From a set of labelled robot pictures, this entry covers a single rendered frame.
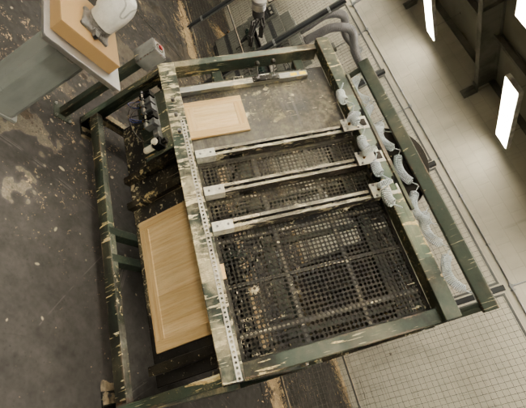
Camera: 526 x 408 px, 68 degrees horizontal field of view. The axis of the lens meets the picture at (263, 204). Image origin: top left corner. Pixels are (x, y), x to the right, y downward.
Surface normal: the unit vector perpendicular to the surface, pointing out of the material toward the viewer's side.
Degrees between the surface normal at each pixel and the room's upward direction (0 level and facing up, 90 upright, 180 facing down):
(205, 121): 60
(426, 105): 90
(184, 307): 90
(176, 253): 90
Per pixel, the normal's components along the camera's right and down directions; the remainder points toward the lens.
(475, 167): -0.43, -0.32
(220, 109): 0.07, -0.46
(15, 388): 0.87, -0.40
